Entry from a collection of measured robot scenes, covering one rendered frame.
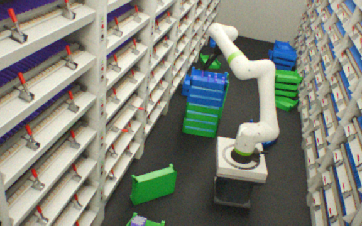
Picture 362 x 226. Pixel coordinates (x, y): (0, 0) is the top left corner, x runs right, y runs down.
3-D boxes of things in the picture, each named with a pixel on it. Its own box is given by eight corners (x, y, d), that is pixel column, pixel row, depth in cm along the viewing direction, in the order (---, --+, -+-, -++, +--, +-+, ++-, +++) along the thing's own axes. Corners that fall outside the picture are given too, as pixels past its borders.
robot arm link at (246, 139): (259, 154, 218) (268, 130, 208) (239, 157, 212) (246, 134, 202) (249, 141, 228) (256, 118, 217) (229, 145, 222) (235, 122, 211)
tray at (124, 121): (141, 104, 233) (146, 94, 228) (102, 156, 182) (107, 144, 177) (116, 91, 233) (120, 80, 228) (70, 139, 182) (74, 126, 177)
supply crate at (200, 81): (225, 80, 288) (227, 71, 284) (225, 91, 271) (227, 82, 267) (191, 74, 289) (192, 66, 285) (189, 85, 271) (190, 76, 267)
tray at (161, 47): (171, 46, 282) (178, 32, 274) (148, 74, 231) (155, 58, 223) (151, 35, 282) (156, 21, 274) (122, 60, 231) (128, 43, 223)
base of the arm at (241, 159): (264, 150, 232) (266, 143, 229) (271, 164, 220) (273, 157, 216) (227, 149, 228) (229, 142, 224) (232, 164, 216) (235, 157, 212)
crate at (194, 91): (224, 88, 292) (225, 80, 288) (224, 99, 275) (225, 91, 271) (190, 83, 293) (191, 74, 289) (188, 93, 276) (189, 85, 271)
